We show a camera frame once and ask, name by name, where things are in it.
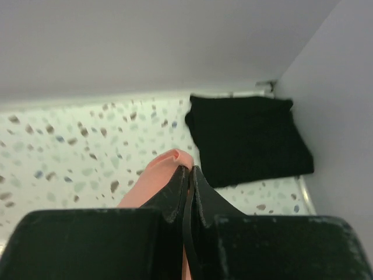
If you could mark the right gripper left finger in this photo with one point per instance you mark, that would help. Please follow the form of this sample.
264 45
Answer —
161 241

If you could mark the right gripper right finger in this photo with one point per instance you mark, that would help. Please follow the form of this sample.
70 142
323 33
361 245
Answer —
204 204

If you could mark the pink t shirt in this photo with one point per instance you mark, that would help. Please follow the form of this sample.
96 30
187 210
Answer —
155 177

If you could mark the folded black t shirt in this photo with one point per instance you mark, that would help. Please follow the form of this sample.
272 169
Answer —
247 139

